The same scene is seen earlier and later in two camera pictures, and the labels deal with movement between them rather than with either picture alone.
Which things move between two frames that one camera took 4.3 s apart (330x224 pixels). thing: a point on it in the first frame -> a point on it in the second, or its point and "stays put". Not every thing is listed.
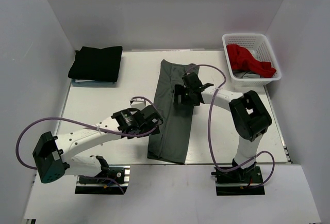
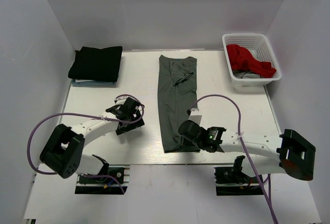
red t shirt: [241, 59] stays put
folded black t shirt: [94, 64] stays put
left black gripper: [156, 131] -> [132, 127]
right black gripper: [180, 90] -> [187, 143]
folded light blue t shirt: [88, 82] stays put
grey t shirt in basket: [246, 75] stays put
